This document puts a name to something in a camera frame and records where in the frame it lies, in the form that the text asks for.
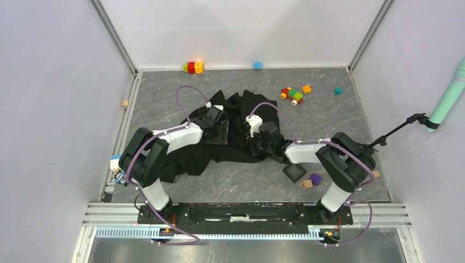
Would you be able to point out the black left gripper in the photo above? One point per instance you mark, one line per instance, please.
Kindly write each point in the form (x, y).
(221, 139)

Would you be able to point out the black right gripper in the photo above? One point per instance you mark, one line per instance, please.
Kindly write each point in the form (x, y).
(250, 142)

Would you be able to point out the black garment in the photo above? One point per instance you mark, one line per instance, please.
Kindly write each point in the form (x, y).
(194, 159)

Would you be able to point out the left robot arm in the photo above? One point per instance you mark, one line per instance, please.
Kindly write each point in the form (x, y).
(145, 155)

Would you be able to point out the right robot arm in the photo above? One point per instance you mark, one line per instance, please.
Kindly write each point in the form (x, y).
(348, 163)

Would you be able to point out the black square tray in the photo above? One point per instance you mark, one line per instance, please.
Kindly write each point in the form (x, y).
(294, 172)

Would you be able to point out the colourful toy brick car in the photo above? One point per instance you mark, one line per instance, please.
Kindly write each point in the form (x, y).
(293, 95)

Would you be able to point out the brown wooden cube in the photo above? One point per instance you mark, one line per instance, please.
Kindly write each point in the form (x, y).
(307, 184)

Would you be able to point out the purple cube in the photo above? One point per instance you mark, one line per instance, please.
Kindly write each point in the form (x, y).
(316, 179)

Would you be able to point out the red yellow green toy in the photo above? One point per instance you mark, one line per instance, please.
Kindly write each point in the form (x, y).
(192, 67)

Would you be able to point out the orange cube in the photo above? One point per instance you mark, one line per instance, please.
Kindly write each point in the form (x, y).
(306, 89)

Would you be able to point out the blue round block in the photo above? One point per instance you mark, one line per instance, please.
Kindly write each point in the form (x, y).
(257, 65)

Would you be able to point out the teal cube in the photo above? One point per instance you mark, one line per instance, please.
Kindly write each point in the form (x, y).
(338, 91)

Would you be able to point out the blue white block toy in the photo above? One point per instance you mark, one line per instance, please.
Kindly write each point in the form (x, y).
(114, 163)

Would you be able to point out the blue monster card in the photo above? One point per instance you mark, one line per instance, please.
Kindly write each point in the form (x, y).
(120, 178)

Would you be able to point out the black tripod stand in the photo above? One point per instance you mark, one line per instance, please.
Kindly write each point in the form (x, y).
(421, 118)

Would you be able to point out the mint green tube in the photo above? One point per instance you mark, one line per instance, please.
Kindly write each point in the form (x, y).
(448, 99)

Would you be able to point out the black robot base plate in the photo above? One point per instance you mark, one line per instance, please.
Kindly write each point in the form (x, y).
(245, 218)

